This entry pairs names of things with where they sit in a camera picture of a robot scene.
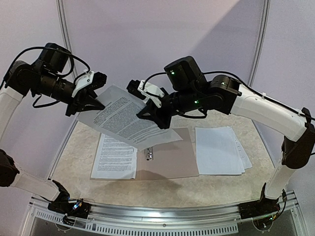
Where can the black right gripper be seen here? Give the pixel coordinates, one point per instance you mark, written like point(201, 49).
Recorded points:
point(160, 113)

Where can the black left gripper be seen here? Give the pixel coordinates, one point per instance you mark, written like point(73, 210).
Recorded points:
point(82, 97)

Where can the printed sheet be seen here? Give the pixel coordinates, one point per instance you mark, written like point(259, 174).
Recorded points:
point(114, 160)
point(119, 121)

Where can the brown paper folder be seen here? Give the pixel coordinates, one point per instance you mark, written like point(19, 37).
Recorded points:
point(171, 160)

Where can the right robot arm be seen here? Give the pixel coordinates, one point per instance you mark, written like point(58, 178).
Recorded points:
point(228, 94)

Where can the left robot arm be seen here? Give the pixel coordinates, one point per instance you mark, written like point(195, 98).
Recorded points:
point(55, 72)

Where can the metal folder clip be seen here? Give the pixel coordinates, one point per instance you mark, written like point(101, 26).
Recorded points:
point(149, 153)

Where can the stack of printed papers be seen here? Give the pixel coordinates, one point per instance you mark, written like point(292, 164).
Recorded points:
point(219, 152)

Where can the aluminium front rail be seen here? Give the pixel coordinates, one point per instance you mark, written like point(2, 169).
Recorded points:
point(230, 212)

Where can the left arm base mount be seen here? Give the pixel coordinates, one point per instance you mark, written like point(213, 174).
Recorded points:
point(73, 208)

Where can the perforated white cable tray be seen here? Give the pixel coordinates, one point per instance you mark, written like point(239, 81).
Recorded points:
point(51, 224)

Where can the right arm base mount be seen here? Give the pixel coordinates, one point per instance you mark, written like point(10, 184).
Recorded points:
point(257, 208)

